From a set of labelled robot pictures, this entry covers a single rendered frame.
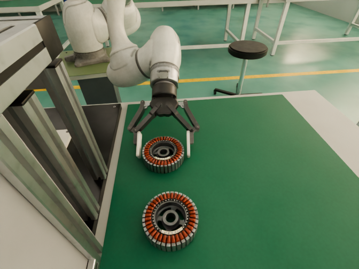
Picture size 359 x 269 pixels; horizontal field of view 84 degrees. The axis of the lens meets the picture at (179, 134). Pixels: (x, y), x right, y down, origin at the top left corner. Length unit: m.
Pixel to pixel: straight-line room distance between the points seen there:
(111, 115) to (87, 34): 0.55
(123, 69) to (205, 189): 0.46
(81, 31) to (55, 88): 0.79
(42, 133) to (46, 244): 0.14
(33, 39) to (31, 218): 0.20
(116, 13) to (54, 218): 0.62
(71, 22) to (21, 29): 0.88
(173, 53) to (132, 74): 0.16
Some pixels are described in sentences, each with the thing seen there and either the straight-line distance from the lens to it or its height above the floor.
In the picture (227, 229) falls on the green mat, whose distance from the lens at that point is 0.46.
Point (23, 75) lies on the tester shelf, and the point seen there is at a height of 1.08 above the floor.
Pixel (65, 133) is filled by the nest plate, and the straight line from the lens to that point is 0.68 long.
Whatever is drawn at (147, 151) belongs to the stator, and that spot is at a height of 0.79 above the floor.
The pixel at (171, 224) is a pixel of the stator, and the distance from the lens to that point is 0.43.
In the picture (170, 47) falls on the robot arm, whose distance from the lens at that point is 0.65.
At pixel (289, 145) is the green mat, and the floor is 0.75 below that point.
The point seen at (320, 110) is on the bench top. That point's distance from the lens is 0.88.
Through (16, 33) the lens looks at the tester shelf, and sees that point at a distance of 0.28.
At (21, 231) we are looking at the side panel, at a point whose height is 0.96.
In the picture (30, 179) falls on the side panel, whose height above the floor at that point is 1.00.
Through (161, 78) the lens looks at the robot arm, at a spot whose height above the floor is 0.91.
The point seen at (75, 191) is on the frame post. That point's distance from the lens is 0.39.
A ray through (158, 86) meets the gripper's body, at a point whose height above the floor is 0.89.
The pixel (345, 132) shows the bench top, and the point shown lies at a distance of 0.81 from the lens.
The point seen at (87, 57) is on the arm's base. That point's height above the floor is 0.78.
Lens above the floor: 1.17
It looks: 42 degrees down
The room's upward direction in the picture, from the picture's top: 1 degrees counter-clockwise
